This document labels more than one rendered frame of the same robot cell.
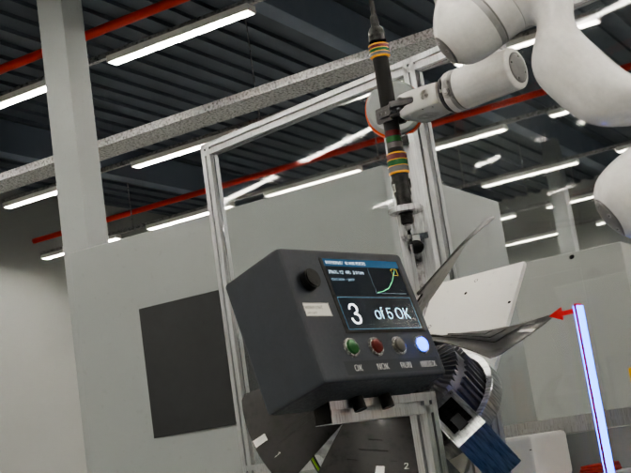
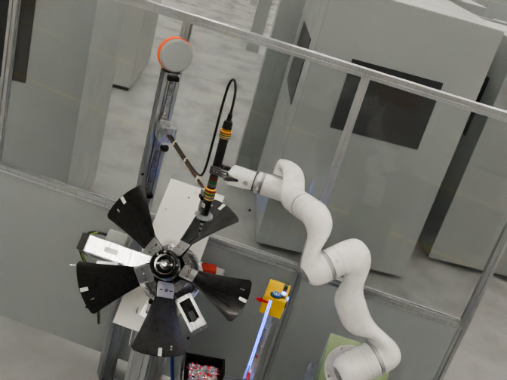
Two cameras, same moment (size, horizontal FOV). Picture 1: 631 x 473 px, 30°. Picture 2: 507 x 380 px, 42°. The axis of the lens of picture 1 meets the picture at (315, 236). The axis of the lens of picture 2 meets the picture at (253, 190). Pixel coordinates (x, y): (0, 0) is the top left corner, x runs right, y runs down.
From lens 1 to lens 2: 1.95 m
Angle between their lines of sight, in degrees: 48
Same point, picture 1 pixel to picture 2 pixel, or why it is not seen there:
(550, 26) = (355, 295)
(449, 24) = (315, 276)
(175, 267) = not seen: outside the picture
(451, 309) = (179, 203)
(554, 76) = (346, 316)
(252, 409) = (82, 272)
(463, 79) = (268, 190)
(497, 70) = not seen: hidden behind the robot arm
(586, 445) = not seen: hidden behind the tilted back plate
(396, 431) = (167, 325)
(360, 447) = (152, 335)
